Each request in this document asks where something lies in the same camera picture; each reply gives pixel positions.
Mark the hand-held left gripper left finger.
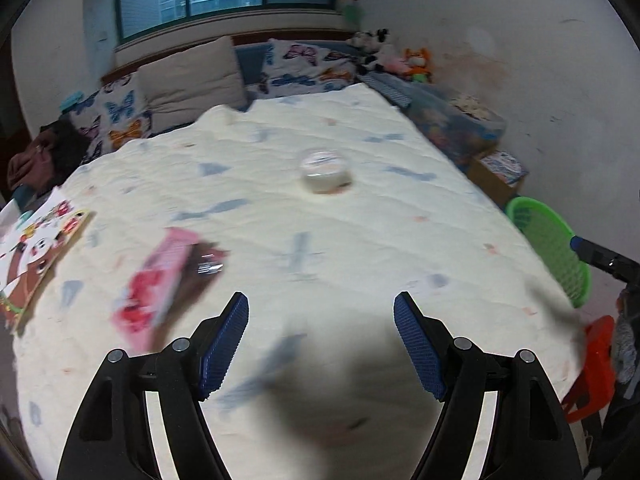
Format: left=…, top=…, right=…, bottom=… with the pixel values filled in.
left=56, top=291, right=250, bottom=480

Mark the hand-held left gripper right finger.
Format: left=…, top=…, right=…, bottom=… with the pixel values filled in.
left=393, top=291, right=583, bottom=480

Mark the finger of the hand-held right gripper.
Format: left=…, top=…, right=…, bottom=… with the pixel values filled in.
left=570, top=235, right=640, bottom=286

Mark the green plastic basket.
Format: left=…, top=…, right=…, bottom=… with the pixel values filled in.
left=505, top=196, right=592, bottom=309

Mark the person's right forearm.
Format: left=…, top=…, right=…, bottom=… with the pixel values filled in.
left=585, top=385, right=640, bottom=480

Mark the person's right hand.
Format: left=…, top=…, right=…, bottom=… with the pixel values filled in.
left=615, top=316, right=640, bottom=385

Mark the pink snack packet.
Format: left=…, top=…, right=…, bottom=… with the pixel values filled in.
left=111, top=226, right=231, bottom=353

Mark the red plastic stool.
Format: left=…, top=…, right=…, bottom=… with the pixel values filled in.
left=561, top=315, right=617, bottom=423

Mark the cardboard box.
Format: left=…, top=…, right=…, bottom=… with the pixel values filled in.
left=467, top=149, right=530, bottom=208

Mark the clear plastic storage box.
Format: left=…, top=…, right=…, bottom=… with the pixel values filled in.
left=407, top=94, right=506, bottom=167

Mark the small clear plastic cup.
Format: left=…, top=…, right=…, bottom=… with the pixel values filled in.
left=299, top=148, right=353, bottom=196

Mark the cartoon printed paper bag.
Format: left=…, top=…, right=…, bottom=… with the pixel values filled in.
left=0, top=187, right=96, bottom=334

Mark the butterfly print pillow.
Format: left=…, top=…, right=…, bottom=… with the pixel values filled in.
left=67, top=72, right=153, bottom=163
left=245, top=38, right=362, bottom=101

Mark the blue striped cloth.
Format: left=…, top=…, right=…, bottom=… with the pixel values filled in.
left=362, top=72, right=416, bottom=109

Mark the dark clothes pile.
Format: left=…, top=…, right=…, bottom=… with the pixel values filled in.
left=7, top=120, right=93, bottom=192

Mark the orange fox plush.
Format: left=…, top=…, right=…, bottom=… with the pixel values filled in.
left=402, top=47, right=434, bottom=84

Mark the grey pillow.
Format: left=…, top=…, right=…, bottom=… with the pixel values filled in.
left=136, top=35, right=248, bottom=123

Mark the blue cushion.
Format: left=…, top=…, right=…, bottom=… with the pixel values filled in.
left=235, top=42, right=273, bottom=87

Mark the black and white cow plush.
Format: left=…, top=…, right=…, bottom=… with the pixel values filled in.
left=350, top=28, right=396, bottom=72

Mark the green paper wall decoration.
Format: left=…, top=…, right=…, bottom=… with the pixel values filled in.
left=336, top=0, right=364, bottom=29

